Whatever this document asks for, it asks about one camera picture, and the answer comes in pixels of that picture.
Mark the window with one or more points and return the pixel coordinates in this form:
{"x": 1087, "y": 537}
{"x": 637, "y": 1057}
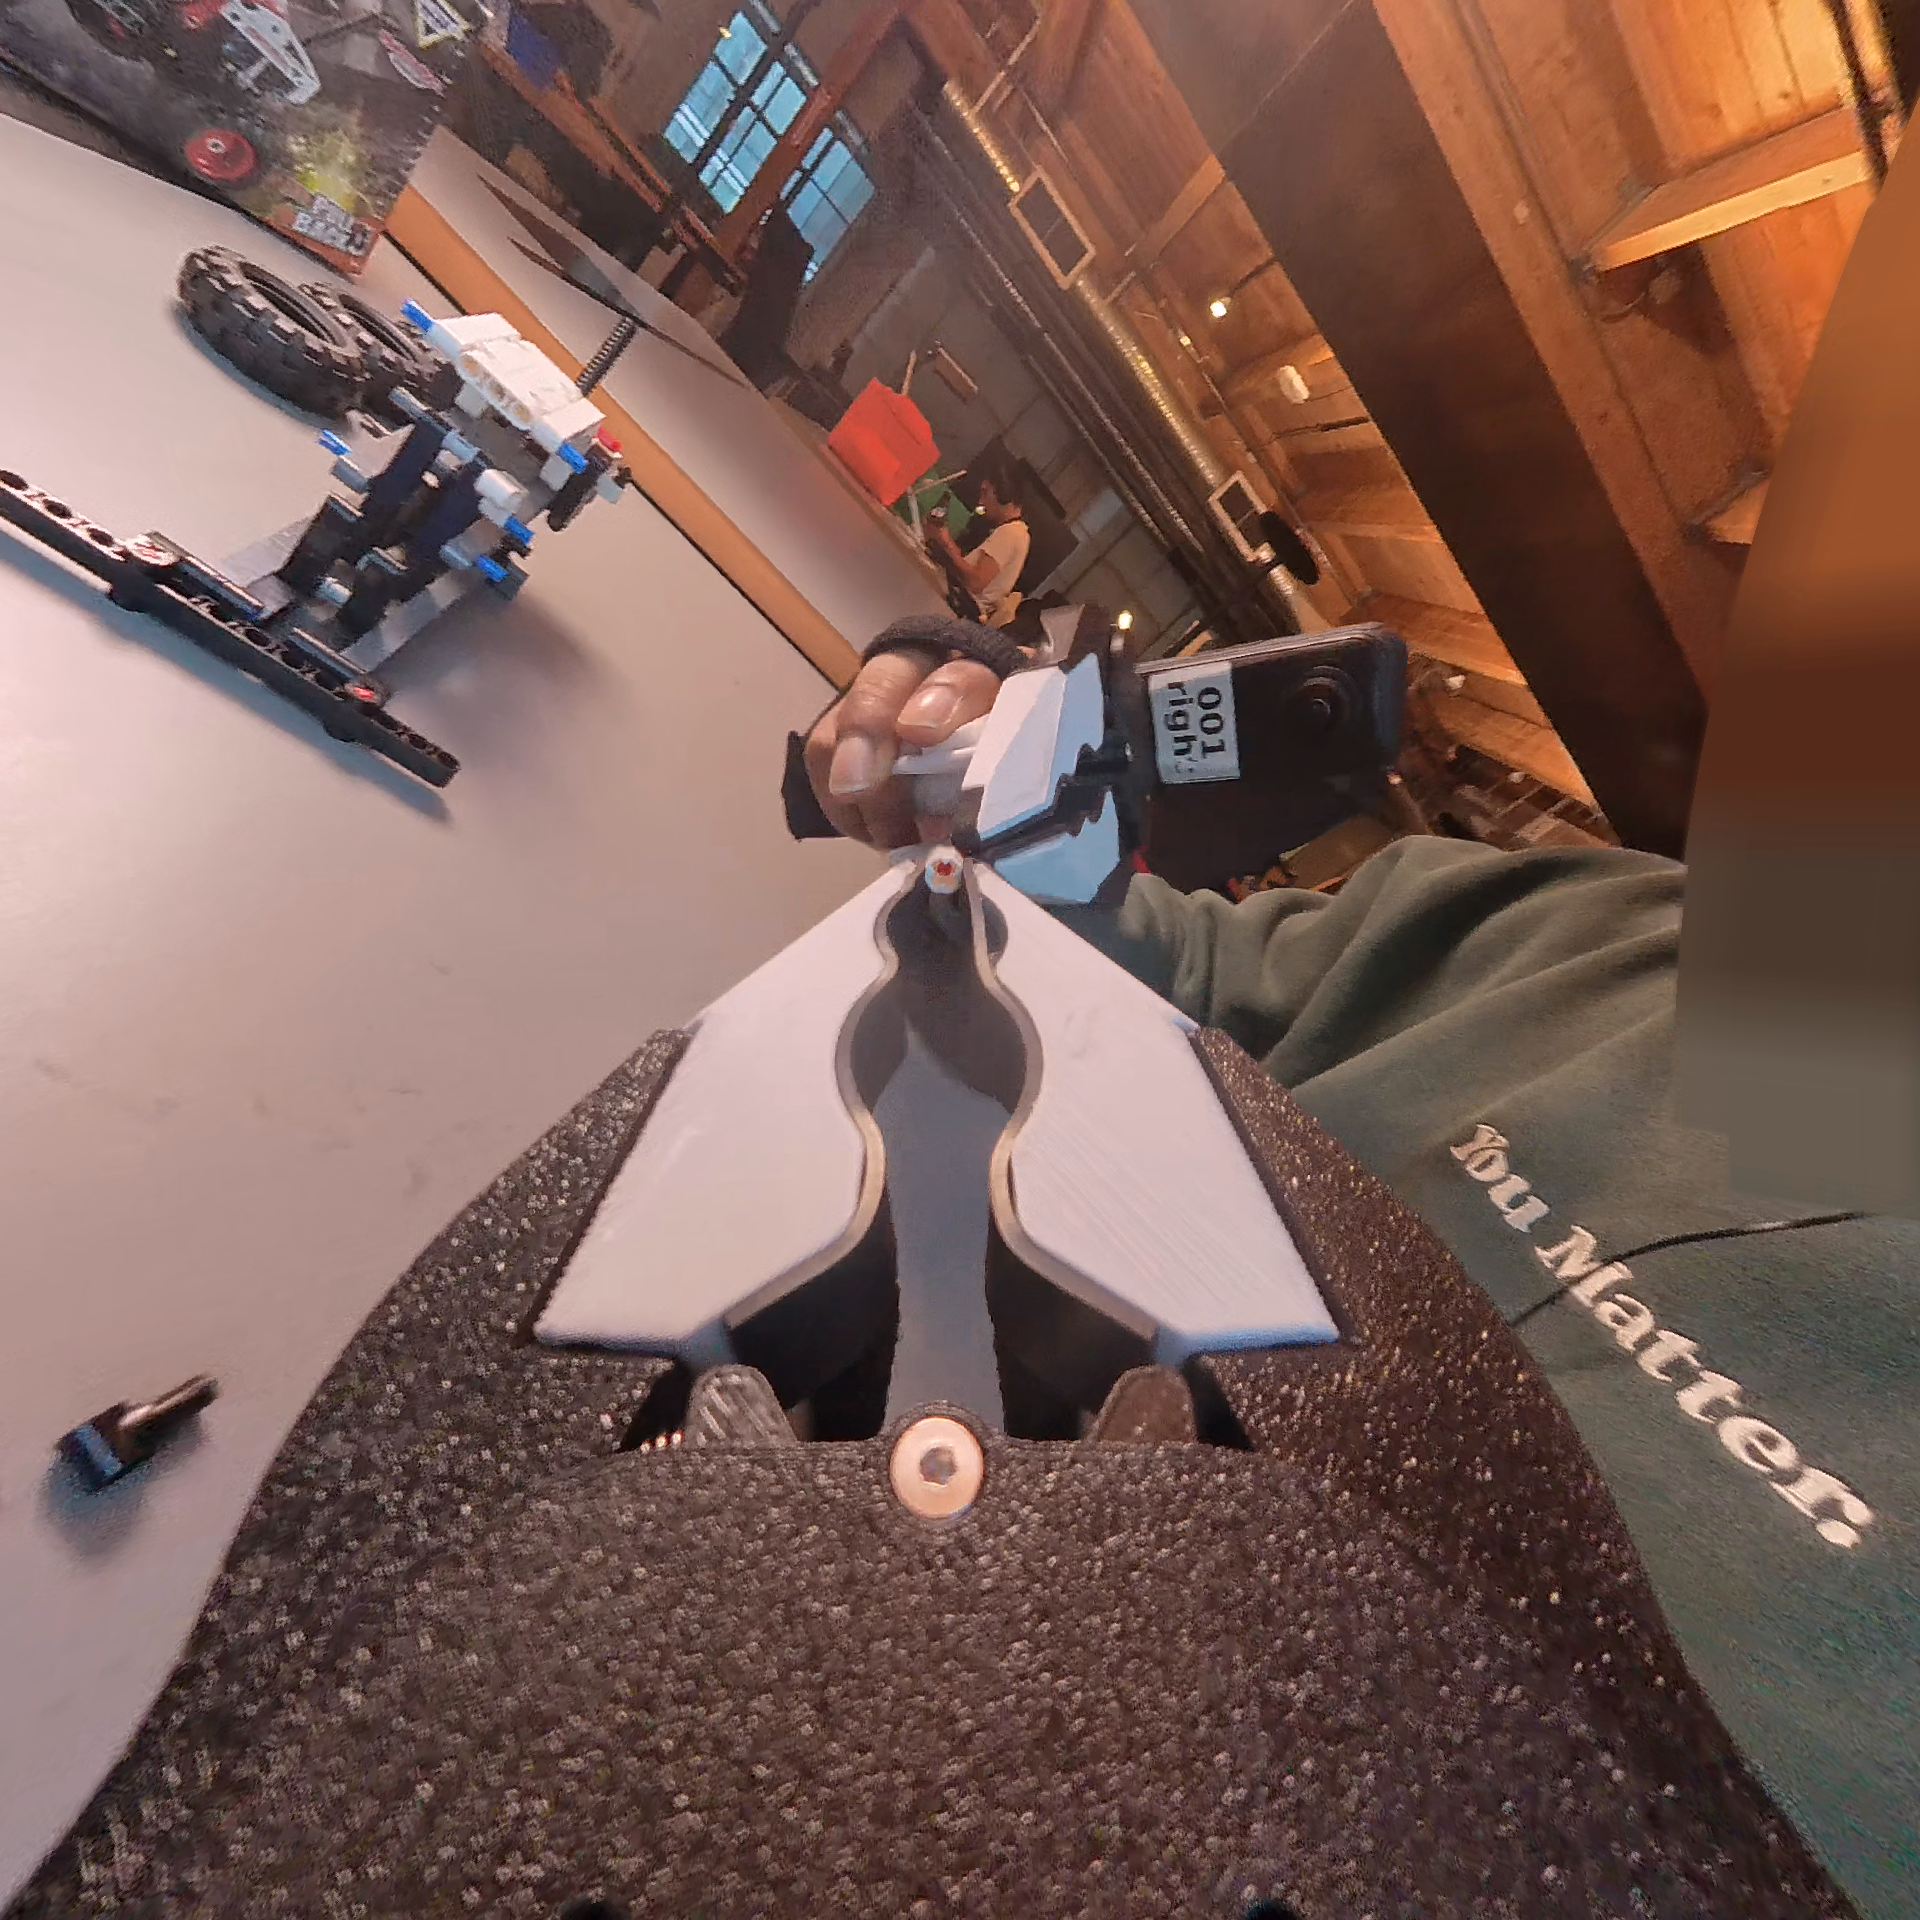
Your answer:
{"x": 750, "y": 106}

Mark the person in green sweatshirt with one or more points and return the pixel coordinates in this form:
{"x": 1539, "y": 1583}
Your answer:
{"x": 1649, "y": 1426}

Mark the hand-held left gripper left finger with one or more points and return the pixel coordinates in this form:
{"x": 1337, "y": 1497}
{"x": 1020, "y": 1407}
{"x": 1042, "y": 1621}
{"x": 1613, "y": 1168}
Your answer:
{"x": 721, "y": 1188}

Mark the person's right hand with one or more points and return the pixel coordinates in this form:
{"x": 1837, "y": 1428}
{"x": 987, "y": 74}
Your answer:
{"x": 871, "y": 735}

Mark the black rubber toy tyre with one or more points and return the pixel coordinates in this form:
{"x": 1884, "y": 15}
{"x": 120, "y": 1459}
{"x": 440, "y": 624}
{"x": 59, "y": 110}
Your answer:
{"x": 239, "y": 324}
{"x": 384, "y": 355}

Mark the brick set cardboard box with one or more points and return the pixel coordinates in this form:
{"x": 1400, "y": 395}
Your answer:
{"x": 302, "y": 120}

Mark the person's right forearm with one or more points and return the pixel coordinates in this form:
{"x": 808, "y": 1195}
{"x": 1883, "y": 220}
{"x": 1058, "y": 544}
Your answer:
{"x": 1349, "y": 946}

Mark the grey desk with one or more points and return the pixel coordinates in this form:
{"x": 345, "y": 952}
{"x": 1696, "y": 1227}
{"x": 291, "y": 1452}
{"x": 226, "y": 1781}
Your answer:
{"x": 302, "y": 973}

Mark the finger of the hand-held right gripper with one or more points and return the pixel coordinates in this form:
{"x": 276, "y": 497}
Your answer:
{"x": 1071, "y": 865}
{"x": 1042, "y": 735}

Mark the wood edged table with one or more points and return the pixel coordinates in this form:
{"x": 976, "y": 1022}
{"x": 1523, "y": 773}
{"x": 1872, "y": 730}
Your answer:
{"x": 783, "y": 493}

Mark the white tube connector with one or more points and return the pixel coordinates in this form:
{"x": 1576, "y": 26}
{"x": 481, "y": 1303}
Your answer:
{"x": 942, "y": 883}

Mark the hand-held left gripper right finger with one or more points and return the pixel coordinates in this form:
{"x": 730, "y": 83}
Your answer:
{"x": 1155, "y": 1188}

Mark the dark grey brick piece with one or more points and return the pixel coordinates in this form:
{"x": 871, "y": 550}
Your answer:
{"x": 120, "y": 1430}

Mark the white spotted brick truck model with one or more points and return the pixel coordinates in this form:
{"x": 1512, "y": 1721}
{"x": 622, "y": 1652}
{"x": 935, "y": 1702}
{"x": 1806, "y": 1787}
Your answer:
{"x": 494, "y": 378}

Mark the red storage crate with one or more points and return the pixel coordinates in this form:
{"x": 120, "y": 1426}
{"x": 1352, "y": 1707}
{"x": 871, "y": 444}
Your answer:
{"x": 887, "y": 442}

